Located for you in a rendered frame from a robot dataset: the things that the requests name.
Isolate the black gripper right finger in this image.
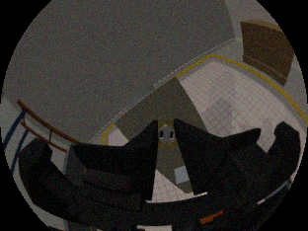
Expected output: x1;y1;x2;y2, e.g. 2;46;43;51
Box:
174;119;261;195

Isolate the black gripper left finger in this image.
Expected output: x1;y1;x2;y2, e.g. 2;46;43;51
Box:
74;119;158;201

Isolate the grey cylinder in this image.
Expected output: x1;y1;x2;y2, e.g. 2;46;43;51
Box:
158;124;175;143

